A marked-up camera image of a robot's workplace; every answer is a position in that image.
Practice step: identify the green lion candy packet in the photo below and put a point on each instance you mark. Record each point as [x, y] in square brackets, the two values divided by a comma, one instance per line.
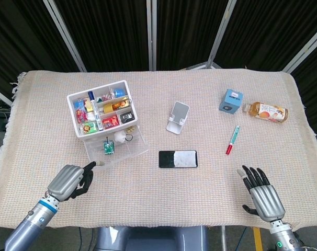
[89, 128]

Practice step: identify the red candy wrapper bundle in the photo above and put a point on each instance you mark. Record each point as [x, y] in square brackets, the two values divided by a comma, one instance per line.
[81, 115]

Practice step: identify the light blue cardboard box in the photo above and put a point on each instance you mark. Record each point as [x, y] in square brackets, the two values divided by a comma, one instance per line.
[230, 102]

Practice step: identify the white folding phone stand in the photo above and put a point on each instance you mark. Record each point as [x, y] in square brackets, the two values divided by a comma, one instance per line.
[180, 111]

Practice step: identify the beige woven tablecloth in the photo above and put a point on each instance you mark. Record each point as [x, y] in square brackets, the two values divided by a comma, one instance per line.
[161, 198]

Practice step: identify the grey blue robot torso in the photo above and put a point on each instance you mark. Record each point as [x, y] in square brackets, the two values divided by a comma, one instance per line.
[148, 239]

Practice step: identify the dark folding screen panels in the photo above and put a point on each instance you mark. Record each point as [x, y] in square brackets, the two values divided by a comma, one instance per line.
[187, 31]

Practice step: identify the clear plastic drawer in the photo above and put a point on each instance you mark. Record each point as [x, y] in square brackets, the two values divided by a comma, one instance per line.
[127, 150]

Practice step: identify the small blue object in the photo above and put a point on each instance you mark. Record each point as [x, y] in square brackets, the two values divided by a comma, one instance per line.
[119, 93]

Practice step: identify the red capped marker pen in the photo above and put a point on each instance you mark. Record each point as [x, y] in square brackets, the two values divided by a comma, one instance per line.
[233, 139]

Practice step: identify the gold binder clips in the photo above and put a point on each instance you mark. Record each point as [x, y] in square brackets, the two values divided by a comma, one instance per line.
[130, 129]

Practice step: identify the black smartphone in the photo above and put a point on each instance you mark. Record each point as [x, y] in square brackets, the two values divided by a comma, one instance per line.
[178, 159]

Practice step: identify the white compartment tray with items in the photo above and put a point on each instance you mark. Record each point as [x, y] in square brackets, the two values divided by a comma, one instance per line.
[72, 112]

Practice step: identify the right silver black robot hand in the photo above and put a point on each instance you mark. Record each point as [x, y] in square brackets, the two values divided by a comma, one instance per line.
[265, 201]

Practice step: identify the tea bottle with peach label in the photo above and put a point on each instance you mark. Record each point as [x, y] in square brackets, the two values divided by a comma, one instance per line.
[268, 112]

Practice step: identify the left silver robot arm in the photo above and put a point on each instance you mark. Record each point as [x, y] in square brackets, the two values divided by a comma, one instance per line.
[30, 225]

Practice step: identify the white fluffy ball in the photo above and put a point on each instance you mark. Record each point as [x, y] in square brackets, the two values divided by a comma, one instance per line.
[119, 136]

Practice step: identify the red snack packet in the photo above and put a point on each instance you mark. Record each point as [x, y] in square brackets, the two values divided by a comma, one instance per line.
[111, 122]

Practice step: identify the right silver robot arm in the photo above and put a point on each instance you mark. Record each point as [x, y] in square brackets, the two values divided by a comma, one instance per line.
[284, 238]

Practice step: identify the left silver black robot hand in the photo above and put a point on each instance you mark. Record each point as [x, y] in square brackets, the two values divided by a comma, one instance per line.
[67, 180]

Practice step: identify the blue capped whiteboard marker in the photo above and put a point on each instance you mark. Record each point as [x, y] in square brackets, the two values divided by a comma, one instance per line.
[95, 111]

